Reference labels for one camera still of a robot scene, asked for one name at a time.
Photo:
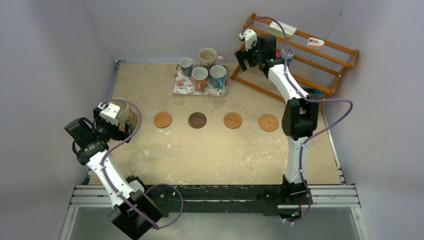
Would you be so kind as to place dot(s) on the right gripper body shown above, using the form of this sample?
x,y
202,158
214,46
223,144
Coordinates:
x,y
253,57

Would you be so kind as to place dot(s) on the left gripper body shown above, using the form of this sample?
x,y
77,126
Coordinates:
x,y
111,130

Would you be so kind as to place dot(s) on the woven rattan coaster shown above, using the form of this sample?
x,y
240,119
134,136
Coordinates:
x,y
134,120
268,122

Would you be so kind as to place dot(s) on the beige mug with pattern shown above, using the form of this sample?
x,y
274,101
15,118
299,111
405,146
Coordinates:
x,y
125,111

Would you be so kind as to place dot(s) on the tall beige mug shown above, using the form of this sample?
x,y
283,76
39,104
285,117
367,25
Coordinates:
x,y
208,58

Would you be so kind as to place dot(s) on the light wooden coaster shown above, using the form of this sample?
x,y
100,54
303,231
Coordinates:
x,y
162,119

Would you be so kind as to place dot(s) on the orange coaster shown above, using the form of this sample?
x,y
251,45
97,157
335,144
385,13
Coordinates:
x,y
232,120

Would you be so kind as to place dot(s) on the dark wooden coaster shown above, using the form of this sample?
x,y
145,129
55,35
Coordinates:
x,y
197,120

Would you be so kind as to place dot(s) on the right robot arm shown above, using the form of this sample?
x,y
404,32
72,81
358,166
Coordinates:
x,y
300,117

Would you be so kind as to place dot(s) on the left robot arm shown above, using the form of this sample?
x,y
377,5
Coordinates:
x,y
133,212

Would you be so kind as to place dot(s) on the blue white jar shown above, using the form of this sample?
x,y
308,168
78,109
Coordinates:
x,y
287,55

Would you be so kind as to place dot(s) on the blue mug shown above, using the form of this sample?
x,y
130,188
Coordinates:
x,y
217,76

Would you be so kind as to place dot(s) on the white green box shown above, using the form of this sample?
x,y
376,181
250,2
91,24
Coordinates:
x,y
275,29

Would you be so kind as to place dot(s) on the pink mug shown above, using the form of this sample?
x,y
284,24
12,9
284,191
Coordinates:
x,y
200,77

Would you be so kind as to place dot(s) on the pink white tape dispenser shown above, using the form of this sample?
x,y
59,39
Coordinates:
x,y
315,43

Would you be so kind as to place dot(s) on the wooden rack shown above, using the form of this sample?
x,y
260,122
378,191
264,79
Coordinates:
x,y
320,70

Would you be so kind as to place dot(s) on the small grey mug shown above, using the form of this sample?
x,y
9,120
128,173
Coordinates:
x,y
187,66

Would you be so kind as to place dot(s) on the black blue marker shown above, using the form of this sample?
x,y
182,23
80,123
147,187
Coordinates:
x,y
312,90

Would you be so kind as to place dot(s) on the floral tray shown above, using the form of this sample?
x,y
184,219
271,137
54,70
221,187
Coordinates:
x,y
183,85

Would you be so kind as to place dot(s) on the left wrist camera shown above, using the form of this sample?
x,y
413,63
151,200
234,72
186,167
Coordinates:
x,y
110,112

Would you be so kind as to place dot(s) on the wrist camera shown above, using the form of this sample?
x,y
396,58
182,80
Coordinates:
x,y
249,37
110,112

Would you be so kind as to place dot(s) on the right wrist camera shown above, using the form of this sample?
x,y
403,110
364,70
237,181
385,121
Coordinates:
x,y
249,37

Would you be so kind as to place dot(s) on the black aluminium base frame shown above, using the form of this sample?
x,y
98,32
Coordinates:
x,y
257,212

